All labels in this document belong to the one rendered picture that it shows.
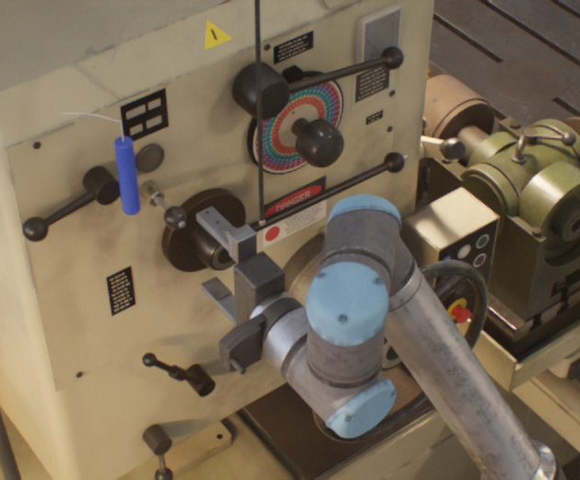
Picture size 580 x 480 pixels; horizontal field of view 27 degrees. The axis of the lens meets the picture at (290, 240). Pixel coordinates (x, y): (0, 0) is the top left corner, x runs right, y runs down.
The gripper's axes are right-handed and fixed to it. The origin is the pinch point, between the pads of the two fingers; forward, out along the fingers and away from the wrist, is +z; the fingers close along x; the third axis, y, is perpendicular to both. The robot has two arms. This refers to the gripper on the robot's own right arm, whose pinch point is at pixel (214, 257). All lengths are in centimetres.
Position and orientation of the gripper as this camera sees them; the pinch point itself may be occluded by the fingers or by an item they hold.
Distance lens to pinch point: 167.2
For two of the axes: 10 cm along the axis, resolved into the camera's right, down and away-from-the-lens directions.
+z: -5.9, -5.6, 5.8
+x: 0.0, -7.2, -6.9
